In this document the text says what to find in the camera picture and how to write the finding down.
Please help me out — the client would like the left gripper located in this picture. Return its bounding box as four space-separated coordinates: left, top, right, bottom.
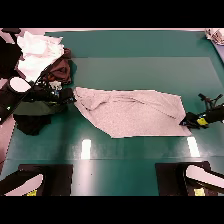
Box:
58 87 77 104

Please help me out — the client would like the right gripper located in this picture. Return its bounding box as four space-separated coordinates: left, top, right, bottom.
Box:
179 111 210 130

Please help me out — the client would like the grey shirt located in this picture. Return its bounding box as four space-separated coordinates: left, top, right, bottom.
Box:
72 86 193 139

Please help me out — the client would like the brown garment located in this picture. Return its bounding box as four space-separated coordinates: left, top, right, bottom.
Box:
45 48 73 86

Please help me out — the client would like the olive green garment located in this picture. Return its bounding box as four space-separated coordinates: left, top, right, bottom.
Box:
13 99 69 117

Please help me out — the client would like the black garment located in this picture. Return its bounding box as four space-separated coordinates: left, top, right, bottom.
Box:
13 114 53 137
0 35 23 80

